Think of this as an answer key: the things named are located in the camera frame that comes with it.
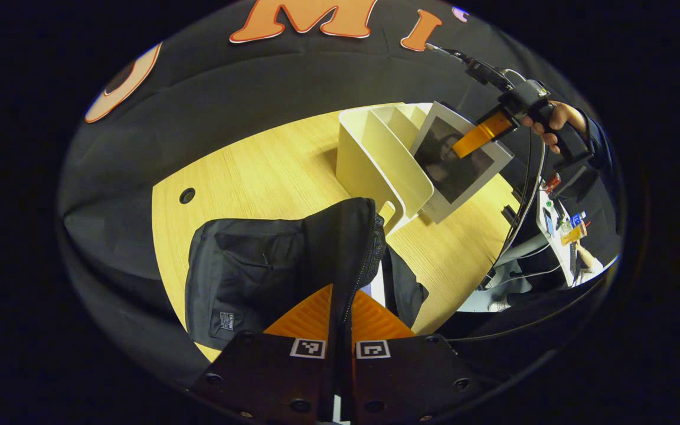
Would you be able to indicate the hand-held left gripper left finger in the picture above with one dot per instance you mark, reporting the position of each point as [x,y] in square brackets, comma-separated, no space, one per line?
[263,378]

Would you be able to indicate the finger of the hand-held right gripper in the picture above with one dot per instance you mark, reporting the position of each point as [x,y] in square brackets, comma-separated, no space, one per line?
[481,133]

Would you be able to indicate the cluttered white desk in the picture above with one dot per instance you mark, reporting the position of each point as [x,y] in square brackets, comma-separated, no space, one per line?
[552,236]

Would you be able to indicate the cream bookshelf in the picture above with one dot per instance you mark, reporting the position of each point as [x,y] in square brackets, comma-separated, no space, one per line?
[387,165]

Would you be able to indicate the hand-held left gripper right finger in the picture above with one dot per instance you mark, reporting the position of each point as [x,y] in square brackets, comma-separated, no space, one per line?
[411,378]

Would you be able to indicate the portrait cover book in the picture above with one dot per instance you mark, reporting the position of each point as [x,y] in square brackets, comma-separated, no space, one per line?
[470,177]

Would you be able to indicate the black schoolbag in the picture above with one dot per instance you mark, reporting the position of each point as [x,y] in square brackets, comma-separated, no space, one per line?
[239,265]

